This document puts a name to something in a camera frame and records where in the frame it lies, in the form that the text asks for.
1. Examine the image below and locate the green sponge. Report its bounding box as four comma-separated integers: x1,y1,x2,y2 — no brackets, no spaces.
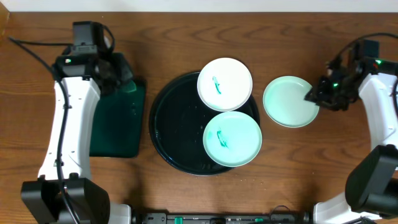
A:
120,80,137,93

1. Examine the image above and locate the mint green plate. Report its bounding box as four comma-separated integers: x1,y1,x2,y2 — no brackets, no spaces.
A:
262,76,320,128
203,111,262,167

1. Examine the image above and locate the white plate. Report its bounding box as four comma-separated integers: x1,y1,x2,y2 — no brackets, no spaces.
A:
197,57,252,112

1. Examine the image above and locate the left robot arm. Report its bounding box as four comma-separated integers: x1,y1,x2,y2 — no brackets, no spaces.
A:
21,55,134,223

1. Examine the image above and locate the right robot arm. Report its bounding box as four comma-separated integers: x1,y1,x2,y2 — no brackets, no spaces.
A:
305,57,397,223

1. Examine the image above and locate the rectangular dark green tray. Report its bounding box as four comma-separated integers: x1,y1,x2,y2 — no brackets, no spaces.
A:
90,80,146,158

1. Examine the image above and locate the round black tray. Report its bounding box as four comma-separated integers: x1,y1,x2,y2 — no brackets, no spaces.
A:
149,72,260,176

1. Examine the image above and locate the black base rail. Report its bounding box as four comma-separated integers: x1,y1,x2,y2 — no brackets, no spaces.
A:
132,205,313,224

